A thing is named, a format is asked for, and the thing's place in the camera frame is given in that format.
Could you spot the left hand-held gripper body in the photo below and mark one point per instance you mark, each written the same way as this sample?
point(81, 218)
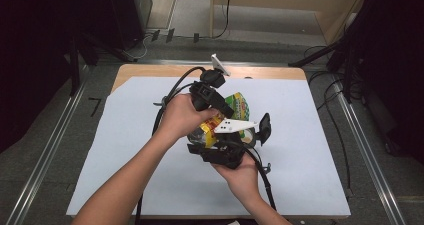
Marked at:
point(205, 95)

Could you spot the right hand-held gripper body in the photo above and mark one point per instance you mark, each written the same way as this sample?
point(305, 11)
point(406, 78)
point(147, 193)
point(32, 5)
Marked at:
point(228, 151)

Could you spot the yellow spouted refill pouch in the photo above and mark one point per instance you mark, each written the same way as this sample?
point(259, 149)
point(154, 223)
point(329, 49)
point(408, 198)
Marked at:
point(240, 106)

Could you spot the clear jar with black lid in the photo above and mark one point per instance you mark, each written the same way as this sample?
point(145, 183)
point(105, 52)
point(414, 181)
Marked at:
point(264, 126)

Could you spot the person's right hand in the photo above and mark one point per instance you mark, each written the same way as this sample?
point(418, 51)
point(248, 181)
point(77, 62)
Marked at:
point(245, 180)

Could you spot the person's left hand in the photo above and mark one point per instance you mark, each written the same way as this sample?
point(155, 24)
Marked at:
point(181, 118)

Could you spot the white paper sheet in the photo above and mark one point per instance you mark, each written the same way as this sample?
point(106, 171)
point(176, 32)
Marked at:
point(300, 171)

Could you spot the dark cabinet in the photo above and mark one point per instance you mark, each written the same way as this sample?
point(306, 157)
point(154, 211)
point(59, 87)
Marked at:
point(128, 15)

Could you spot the black stand legs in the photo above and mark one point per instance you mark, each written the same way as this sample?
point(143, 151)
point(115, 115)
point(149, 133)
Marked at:
point(340, 58)
point(75, 68)

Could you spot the light wooden platform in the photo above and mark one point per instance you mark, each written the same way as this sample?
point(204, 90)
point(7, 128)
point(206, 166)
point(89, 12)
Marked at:
point(333, 15)

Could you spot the metal floor rail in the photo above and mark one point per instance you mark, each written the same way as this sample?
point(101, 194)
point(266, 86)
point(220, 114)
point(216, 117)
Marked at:
point(366, 151)
point(43, 158)

